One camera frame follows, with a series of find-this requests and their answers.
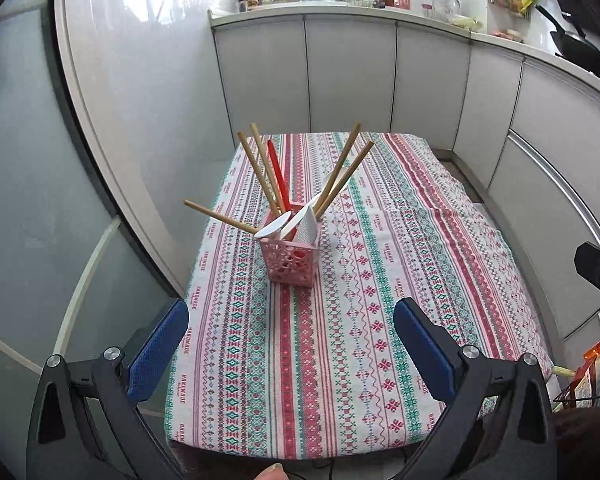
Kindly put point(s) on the colourful printed box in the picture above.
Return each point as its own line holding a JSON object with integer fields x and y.
{"x": 587, "y": 385}

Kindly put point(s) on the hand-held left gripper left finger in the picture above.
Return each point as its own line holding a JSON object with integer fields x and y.
{"x": 160, "y": 345}

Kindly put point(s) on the pink plate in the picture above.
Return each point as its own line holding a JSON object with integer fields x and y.
{"x": 507, "y": 35}

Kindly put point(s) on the black frying pan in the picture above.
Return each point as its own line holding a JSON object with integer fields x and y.
{"x": 582, "y": 52}

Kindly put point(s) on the white kitchen base cabinet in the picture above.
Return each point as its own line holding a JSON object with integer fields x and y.
{"x": 350, "y": 70}

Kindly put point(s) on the patterned red green tablecloth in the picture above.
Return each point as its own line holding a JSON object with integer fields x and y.
{"x": 330, "y": 360}

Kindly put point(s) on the red plastic spoon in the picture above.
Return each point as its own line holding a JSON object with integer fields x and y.
{"x": 278, "y": 175}

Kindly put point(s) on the white smooth rice paddle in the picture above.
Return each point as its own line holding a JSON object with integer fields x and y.
{"x": 272, "y": 227}

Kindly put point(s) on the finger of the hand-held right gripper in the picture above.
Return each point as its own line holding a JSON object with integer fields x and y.
{"x": 597, "y": 265}

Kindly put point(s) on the clear glass cup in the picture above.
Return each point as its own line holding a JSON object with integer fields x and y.
{"x": 447, "y": 9}

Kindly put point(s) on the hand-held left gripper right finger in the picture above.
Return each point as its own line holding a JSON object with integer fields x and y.
{"x": 422, "y": 350}

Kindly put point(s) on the person's left hand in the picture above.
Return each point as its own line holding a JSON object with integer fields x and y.
{"x": 274, "y": 472}

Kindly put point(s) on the pale green vegetable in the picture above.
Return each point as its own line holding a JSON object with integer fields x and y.
{"x": 465, "y": 22}

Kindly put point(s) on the white kitchen countertop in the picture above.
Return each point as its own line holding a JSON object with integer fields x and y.
{"x": 330, "y": 8}

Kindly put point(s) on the pink perforated utensil basket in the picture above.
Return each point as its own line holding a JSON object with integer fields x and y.
{"x": 290, "y": 265}

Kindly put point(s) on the frosted glass sliding door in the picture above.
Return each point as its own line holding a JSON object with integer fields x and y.
{"x": 30, "y": 210}

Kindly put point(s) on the white ribbed rice paddle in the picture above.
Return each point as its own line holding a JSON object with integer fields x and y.
{"x": 308, "y": 232}

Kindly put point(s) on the person's dark brown clothing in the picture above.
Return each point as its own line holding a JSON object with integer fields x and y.
{"x": 590, "y": 445}

